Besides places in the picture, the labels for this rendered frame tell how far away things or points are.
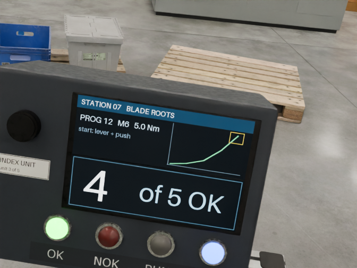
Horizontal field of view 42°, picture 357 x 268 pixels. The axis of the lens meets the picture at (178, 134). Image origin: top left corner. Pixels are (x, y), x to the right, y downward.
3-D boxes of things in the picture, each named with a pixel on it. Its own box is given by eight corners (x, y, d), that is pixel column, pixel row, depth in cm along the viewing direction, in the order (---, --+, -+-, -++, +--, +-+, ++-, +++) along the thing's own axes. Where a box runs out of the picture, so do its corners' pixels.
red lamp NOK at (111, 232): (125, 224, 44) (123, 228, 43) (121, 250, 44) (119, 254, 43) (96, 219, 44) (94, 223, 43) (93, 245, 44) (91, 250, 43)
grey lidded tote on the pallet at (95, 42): (113, 55, 393) (116, 16, 378) (121, 82, 342) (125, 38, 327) (63, 52, 383) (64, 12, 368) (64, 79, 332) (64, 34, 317)
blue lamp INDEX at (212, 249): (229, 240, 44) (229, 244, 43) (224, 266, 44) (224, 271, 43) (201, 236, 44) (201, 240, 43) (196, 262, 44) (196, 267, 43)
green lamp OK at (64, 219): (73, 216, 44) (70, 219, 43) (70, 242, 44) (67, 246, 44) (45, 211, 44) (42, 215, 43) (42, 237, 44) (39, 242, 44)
